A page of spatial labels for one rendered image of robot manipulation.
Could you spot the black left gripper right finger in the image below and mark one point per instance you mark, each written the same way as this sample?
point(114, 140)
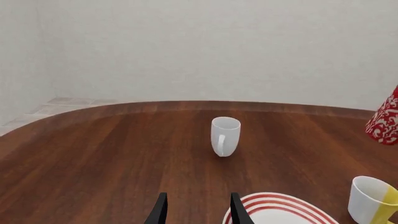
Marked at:
point(239, 212)

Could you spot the white and yellow mug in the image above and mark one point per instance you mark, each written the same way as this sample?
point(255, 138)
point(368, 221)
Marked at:
point(370, 200)

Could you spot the red mug with white pattern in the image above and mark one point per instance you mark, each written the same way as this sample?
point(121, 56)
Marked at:
point(385, 124)

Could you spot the white plate with red rings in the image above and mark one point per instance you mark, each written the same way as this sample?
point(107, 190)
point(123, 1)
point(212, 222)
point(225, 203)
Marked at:
point(280, 210)

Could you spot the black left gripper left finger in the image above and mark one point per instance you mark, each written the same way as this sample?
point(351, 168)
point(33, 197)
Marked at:
point(159, 211)

